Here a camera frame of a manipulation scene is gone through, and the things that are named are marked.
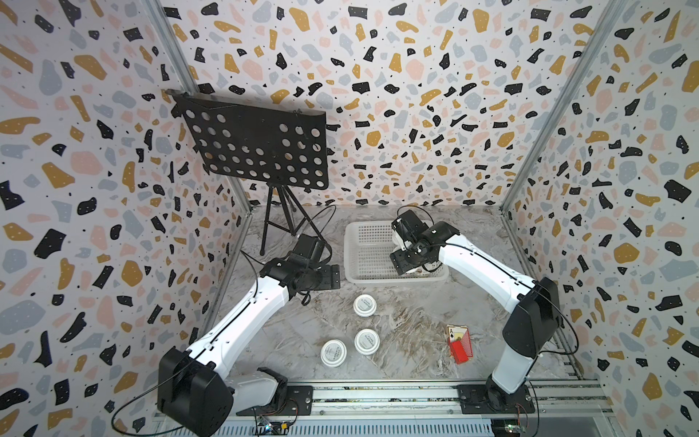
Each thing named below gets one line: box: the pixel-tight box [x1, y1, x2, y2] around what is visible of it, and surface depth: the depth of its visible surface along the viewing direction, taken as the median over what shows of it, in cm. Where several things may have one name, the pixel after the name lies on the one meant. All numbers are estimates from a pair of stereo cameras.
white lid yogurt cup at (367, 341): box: [354, 328, 381, 356], surface depth 80 cm
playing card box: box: [445, 324, 474, 357], surface depth 86 cm
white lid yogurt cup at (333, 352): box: [320, 338, 348, 368], surface depth 78 cm
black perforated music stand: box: [167, 89, 330, 256], surface depth 77 cm
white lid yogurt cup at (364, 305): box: [352, 293, 378, 318], surface depth 87 cm
